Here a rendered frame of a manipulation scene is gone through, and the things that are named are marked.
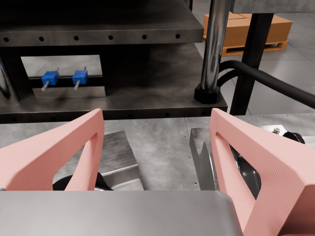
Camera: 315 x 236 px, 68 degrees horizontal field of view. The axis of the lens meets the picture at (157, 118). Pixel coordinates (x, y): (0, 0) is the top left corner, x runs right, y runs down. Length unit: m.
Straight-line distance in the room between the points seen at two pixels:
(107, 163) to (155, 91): 0.52
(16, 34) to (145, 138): 0.55
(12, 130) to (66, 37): 0.35
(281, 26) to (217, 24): 3.09
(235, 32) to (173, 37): 2.63
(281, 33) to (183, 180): 3.45
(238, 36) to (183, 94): 2.61
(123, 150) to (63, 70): 0.49
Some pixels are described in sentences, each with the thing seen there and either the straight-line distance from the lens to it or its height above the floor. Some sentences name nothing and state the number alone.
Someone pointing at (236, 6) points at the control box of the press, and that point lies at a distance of 0.94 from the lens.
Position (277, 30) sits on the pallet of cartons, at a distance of 3.83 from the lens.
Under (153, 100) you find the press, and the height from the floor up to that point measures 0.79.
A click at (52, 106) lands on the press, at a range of 0.95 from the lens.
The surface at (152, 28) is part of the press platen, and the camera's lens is 0.84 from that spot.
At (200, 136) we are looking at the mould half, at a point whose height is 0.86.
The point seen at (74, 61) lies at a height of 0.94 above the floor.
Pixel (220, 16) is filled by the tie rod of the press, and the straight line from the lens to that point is 0.79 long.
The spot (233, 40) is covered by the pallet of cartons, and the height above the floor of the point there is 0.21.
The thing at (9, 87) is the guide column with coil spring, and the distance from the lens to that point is 1.00.
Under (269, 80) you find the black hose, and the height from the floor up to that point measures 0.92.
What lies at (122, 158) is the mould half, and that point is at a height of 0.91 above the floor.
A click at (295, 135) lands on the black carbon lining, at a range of 0.57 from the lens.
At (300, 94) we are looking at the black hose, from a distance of 0.84.
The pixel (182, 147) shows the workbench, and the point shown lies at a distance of 0.68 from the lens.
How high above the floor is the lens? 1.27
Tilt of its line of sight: 37 degrees down
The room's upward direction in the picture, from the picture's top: straight up
